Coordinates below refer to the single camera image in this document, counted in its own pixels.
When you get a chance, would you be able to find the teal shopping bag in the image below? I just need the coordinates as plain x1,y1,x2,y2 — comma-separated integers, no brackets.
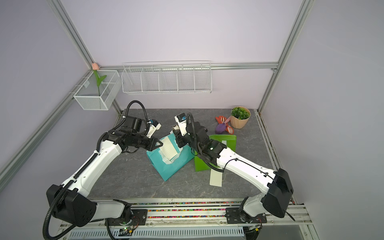
147,133,194,182

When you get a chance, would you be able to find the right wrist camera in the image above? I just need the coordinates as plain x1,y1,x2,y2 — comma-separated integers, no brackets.
175,113,187,130

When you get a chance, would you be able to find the green shopping bag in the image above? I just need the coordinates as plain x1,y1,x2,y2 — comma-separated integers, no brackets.
194,135,237,172

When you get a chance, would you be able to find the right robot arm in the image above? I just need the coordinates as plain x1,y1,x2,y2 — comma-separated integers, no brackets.
173,114,294,223

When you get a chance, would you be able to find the green potted plant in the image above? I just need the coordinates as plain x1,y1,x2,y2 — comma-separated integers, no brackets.
231,107,251,120

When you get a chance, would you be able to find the beige plant pot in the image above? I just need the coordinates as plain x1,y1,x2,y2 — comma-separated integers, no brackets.
230,107,251,129

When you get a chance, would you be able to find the red white garden glove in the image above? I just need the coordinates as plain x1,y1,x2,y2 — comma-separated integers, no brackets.
214,115,235,135

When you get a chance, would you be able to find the white mesh box basket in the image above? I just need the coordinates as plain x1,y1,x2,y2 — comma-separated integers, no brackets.
74,70,122,111

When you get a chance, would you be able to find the white lined receipt paper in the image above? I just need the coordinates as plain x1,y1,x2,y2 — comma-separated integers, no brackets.
160,139,178,161

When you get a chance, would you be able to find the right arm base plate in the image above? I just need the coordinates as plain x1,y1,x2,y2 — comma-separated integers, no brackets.
225,208,267,224

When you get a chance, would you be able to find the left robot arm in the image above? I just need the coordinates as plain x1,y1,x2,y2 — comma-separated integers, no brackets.
43,116,163,240

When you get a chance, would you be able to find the artificial pink tulip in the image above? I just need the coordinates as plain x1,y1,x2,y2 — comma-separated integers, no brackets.
92,63,107,96

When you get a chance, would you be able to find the white wire wall basket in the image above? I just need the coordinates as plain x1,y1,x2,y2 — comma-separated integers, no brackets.
122,61,213,94

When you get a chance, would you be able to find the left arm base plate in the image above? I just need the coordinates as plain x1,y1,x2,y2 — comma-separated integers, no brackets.
107,209,148,227

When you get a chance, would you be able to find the purple garden trowel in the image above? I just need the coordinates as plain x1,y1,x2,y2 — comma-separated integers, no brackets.
214,116,232,135

